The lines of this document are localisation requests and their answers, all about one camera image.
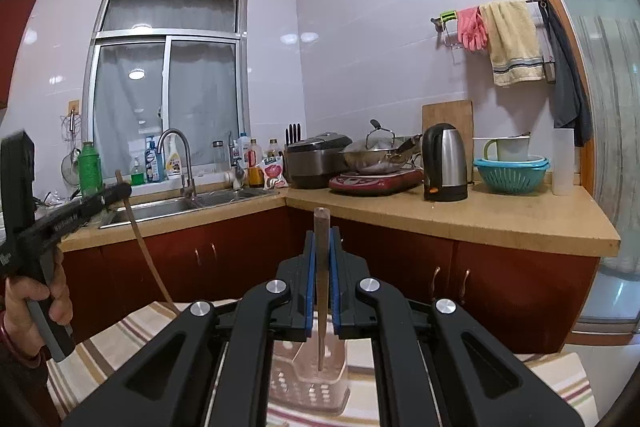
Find red induction cooker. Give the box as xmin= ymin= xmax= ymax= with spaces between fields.
xmin=328 ymin=168 xmax=425 ymax=196

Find wooden cutting board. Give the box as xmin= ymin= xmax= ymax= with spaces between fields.
xmin=421 ymin=99 xmax=474 ymax=168

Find dark grey cloth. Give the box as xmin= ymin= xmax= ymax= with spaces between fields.
xmin=542 ymin=0 xmax=594 ymax=148

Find red and white bag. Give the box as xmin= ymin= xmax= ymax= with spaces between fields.
xmin=261 ymin=157 xmax=288 ymax=190

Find metal kitchen faucet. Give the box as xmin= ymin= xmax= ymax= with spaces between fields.
xmin=156 ymin=128 xmax=197 ymax=198

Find metal wok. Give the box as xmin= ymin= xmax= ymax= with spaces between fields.
xmin=342 ymin=134 xmax=423 ymax=174

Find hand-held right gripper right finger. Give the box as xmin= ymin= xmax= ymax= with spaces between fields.
xmin=327 ymin=227 xmax=586 ymax=427

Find white spray bottle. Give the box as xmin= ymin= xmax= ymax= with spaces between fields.
xmin=165 ymin=136 xmax=183 ymax=178

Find frosted glass door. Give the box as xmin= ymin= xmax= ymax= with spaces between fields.
xmin=500 ymin=0 xmax=640 ymax=348

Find striped tablecloth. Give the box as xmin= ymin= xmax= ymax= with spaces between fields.
xmin=47 ymin=299 xmax=598 ymax=427

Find green plastic bottle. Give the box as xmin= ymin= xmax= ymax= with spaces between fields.
xmin=77 ymin=141 xmax=104 ymax=196

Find small metal tap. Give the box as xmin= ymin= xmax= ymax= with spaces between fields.
xmin=227 ymin=131 xmax=248 ymax=190

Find hanging metal strainer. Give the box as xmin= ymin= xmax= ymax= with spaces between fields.
xmin=61 ymin=107 xmax=83 ymax=188

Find blue and white bottle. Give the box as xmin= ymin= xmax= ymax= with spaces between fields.
xmin=145 ymin=136 xmax=166 ymax=182

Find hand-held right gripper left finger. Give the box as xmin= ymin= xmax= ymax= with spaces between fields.
xmin=60 ymin=234 xmax=321 ymax=427

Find aluminium sliding window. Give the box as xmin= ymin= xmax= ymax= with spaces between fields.
xmin=87 ymin=0 xmax=251 ymax=185

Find pink rubber gloves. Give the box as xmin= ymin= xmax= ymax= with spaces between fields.
xmin=457 ymin=6 xmax=488 ymax=52

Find white plastic cup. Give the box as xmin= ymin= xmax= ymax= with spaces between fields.
xmin=551 ymin=127 xmax=577 ymax=196

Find pink perforated utensil holder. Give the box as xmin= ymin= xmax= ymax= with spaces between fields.
xmin=269 ymin=339 xmax=351 ymax=410

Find steel electric kettle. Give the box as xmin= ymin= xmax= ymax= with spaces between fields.
xmin=421 ymin=123 xmax=469 ymax=202

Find person's left hand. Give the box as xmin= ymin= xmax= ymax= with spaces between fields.
xmin=2 ymin=249 xmax=73 ymax=353

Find orange oil bottle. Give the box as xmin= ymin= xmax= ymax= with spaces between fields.
xmin=247 ymin=138 xmax=265 ymax=188

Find yellow towel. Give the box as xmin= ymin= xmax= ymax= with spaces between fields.
xmin=479 ymin=0 xmax=547 ymax=86

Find wooden chopstick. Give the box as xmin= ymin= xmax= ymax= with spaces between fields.
xmin=114 ymin=169 xmax=180 ymax=314

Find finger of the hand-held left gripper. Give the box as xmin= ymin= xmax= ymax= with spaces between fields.
xmin=30 ymin=183 xmax=133 ymax=242

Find person's left forearm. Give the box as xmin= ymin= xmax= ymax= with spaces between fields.
xmin=0 ymin=309 xmax=51 ymax=427

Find stainless steel sink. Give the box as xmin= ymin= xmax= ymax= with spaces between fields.
xmin=99 ymin=189 xmax=278 ymax=229

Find metal towel rack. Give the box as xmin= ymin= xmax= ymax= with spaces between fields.
xmin=430 ymin=0 xmax=548 ymax=50

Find white cup green handle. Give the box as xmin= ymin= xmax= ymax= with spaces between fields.
xmin=482 ymin=134 xmax=532 ymax=162

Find teal plastic colander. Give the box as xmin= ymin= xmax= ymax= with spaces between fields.
xmin=472 ymin=155 xmax=551 ymax=195

